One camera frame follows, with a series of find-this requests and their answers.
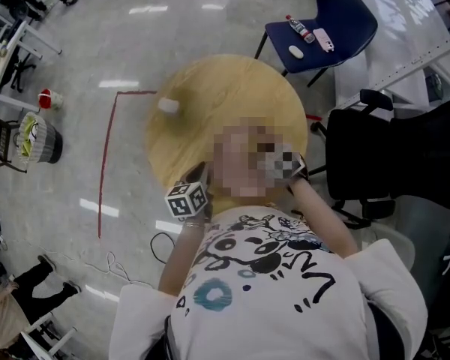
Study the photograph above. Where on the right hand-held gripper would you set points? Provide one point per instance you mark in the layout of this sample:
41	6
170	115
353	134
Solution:
300	167

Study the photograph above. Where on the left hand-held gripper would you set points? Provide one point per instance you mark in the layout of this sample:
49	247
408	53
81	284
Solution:
185	201

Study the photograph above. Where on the person's left forearm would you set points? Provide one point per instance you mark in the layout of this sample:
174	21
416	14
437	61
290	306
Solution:
176	261

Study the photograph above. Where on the person's right forearm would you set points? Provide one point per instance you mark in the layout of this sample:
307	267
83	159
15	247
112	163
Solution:
322	219

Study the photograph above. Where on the black mesh office chair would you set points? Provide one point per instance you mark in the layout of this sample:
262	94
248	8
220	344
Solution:
360	152

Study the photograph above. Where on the round wooden table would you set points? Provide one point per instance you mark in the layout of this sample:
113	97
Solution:
217	88

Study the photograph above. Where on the red floor tape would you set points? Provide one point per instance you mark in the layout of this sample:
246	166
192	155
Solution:
108	144

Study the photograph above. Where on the white computer mouse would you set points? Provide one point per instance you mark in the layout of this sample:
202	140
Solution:
296	51

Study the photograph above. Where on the grey upholstered armchair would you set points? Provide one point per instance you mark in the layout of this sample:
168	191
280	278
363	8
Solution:
393	246

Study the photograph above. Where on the pink phone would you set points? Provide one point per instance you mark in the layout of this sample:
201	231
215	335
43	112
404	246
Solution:
323	40

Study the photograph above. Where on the clear bottle red cap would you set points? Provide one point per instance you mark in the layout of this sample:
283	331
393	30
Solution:
300	29

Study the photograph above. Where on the person's white printed shirt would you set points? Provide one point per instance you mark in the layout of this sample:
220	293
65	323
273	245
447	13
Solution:
266	313

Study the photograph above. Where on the blue plastic chair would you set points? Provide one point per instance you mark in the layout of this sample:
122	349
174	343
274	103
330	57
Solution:
345	21

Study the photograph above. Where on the woven grey white basket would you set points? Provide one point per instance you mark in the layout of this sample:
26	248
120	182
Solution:
48	144

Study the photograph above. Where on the red and white bucket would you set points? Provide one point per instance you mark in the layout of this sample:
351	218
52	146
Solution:
45	98

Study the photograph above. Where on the white metal shelf rack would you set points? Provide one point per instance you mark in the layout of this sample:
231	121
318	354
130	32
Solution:
397	21

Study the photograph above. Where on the black wooden chair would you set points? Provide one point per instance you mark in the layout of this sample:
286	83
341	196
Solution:
2	141

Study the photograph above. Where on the white desk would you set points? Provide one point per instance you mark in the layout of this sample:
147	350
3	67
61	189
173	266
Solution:
41	39

